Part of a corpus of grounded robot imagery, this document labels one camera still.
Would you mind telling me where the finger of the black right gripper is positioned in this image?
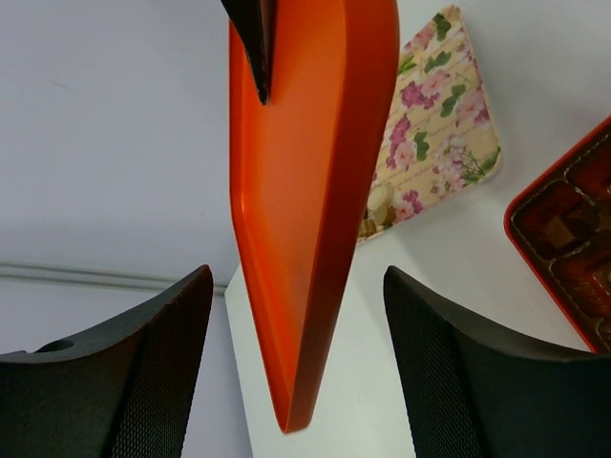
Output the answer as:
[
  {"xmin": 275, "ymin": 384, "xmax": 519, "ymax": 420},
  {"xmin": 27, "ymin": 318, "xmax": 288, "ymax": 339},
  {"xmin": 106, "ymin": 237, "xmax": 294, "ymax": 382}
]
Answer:
[{"xmin": 221, "ymin": 0, "xmax": 277, "ymax": 105}]

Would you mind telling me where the orange box lid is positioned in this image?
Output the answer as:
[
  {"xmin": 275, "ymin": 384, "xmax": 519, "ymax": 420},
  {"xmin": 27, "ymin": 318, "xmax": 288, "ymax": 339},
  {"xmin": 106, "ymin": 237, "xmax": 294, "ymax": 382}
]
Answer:
[{"xmin": 228, "ymin": 1, "xmax": 399, "ymax": 434}]

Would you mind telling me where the orange chocolate box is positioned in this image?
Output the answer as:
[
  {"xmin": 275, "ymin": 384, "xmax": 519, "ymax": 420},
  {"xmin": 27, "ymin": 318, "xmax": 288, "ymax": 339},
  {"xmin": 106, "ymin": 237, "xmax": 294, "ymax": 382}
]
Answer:
[{"xmin": 504, "ymin": 119, "xmax": 610, "ymax": 353}]

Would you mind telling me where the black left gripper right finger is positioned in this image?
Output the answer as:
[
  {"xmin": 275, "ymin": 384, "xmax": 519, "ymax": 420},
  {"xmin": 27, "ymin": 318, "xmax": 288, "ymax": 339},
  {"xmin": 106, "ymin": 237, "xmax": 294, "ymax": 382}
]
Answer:
[{"xmin": 383, "ymin": 266, "xmax": 610, "ymax": 457}]

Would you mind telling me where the floral tray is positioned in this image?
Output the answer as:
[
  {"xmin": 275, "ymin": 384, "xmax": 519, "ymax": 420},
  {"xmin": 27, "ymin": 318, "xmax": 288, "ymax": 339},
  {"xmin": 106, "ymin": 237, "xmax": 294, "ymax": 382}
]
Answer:
[{"xmin": 357, "ymin": 5, "xmax": 501, "ymax": 243}]

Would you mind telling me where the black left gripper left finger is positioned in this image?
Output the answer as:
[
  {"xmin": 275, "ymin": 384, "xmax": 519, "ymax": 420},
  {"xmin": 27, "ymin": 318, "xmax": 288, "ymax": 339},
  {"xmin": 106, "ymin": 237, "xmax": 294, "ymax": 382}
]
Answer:
[{"xmin": 1, "ymin": 265, "xmax": 213, "ymax": 457}]

